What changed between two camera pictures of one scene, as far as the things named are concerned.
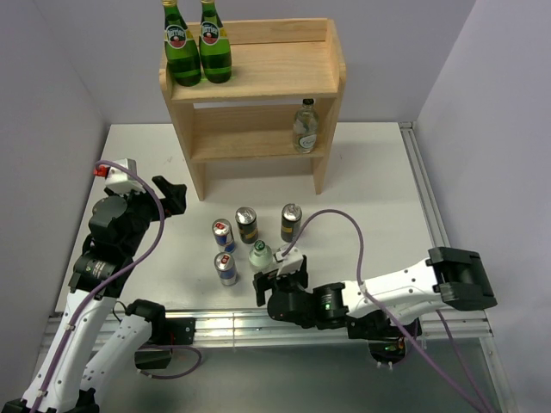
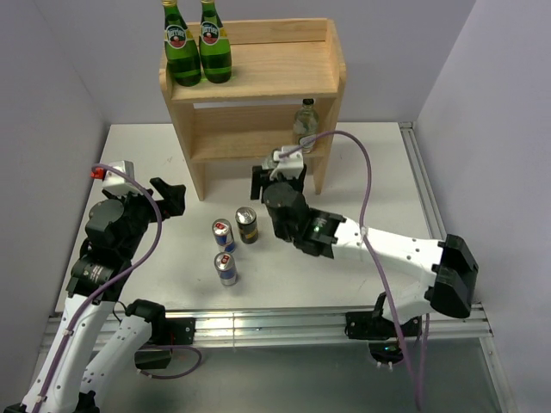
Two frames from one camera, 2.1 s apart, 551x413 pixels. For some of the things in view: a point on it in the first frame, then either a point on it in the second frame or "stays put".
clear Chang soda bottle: x=305 y=127 stays put
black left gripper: x=173 y=202 stays put
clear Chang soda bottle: x=261 y=256 -> x=269 y=163
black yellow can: x=246 y=220 stays put
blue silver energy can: x=223 y=235 stays put
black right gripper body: x=294 y=281 -> x=261 y=179
